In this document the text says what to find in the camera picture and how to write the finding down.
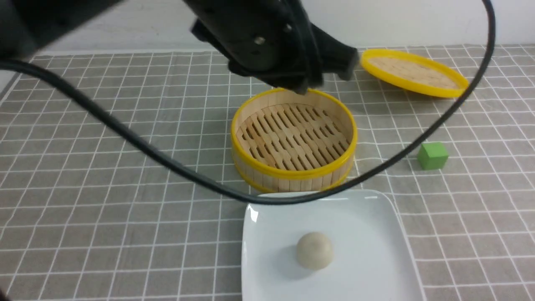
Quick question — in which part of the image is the bamboo steamer basket yellow rim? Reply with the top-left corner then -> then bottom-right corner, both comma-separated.
230,88 -> 358,193

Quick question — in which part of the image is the white square plate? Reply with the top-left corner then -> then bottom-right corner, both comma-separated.
241,190 -> 425,301

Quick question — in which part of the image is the green cube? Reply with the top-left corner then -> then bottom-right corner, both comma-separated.
417,142 -> 449,170

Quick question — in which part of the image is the black cable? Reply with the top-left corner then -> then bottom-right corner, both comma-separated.
0,0 -> 496,205

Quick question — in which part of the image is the white steamed bun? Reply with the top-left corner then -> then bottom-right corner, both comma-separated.
296,231 -> 334,271

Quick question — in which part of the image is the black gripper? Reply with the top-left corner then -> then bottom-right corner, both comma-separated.
186,0 -> 359,95

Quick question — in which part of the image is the bamboo steamer lid yellow rim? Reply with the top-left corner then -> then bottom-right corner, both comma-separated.
360,49 -> 470,98

